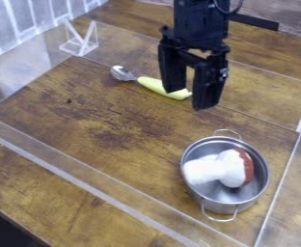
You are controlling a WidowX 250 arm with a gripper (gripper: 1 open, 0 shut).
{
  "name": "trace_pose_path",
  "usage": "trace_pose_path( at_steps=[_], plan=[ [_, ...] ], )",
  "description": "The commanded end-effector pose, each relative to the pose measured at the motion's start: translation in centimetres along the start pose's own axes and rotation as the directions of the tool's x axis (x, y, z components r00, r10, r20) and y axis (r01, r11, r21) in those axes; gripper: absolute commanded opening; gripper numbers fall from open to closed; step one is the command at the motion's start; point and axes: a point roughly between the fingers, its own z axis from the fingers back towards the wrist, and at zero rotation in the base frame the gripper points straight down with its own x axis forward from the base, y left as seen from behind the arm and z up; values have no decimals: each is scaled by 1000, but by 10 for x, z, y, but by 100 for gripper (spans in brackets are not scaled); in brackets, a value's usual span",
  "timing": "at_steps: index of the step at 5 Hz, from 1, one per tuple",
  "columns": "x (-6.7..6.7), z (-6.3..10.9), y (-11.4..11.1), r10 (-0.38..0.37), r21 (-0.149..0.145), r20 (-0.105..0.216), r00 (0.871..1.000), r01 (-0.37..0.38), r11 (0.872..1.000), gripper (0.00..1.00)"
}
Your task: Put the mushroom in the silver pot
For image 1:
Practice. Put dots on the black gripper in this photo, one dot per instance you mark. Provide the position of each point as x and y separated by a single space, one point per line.
188 45

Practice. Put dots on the white red plush mushroom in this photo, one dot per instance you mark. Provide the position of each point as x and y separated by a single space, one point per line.
231 167

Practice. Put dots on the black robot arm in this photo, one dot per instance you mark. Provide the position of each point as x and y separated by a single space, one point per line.
200 12

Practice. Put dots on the black strip on table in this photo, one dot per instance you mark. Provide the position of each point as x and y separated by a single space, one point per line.
256 21

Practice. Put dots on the clear acrylic triangular stand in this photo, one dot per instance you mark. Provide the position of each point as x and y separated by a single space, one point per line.
77 45

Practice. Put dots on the clear acrylic barrier panel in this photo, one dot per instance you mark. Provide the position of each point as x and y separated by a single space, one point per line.
185 229

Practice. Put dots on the spoon with yellow-green handle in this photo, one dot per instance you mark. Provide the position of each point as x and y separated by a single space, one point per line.
151 83

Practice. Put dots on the silver pot with handles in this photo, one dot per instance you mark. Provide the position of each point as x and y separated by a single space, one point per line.
223 202

